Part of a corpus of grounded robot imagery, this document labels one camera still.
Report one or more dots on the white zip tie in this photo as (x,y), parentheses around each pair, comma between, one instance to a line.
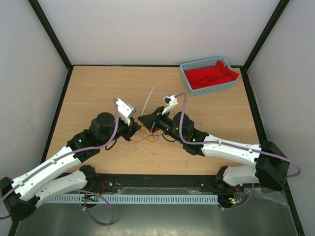
(147,100)

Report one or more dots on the black aluminium frame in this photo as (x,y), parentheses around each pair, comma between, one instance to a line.
(244,72)

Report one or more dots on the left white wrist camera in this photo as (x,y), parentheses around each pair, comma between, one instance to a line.
(125,110)

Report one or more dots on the red cloth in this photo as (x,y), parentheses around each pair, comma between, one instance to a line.
(210,76)

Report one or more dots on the light blue slotted cable duct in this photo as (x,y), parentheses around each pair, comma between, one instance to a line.
(140,199)

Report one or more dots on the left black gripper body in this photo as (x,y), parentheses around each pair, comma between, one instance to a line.
(123,129)

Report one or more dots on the right green circuit board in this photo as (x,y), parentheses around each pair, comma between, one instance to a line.
(235,200)

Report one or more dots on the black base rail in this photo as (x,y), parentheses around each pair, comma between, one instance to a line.
(204,183)

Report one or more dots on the left green circuit board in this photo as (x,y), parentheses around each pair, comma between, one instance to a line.
(90,198)

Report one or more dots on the green circuit board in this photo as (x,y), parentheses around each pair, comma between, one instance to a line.
(235,200)
(90,198)

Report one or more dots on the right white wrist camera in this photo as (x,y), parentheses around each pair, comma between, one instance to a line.
(170,102)

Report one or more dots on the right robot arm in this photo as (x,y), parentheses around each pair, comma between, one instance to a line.
(264,164)

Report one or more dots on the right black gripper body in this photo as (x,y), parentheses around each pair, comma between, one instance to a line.
(163,122)

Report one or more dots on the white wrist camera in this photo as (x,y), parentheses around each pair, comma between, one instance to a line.
(125,110)
(170,102)

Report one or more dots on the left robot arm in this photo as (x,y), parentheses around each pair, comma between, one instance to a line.
(64,172)

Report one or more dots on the light blue plastic basket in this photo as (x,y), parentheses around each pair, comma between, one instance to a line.
(204,63)

